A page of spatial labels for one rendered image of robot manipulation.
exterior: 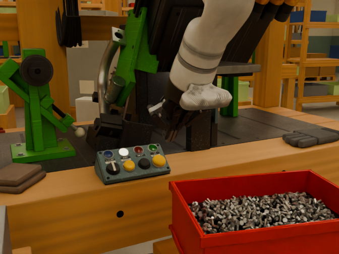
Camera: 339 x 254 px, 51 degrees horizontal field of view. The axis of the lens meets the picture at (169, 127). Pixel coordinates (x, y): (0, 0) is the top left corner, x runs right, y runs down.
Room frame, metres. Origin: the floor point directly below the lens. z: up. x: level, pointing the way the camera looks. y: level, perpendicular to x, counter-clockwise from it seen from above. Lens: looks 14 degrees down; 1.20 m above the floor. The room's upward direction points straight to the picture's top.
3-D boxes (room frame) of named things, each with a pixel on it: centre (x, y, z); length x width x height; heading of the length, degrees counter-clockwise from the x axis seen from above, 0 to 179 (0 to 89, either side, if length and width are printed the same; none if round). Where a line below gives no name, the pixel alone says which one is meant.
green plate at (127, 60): (1.02, 0.08, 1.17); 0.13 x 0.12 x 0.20; 116
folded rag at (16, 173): (0.69, 0.32, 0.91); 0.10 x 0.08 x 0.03; 167
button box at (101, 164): (0.75, 0.08, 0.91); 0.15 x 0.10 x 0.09; 116
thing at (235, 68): (1.05, -0.07, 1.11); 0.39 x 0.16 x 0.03; 26
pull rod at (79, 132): (0.93, 0.26, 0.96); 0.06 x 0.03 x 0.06; 116
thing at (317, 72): (10.38, -4.04, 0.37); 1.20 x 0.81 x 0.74; 108
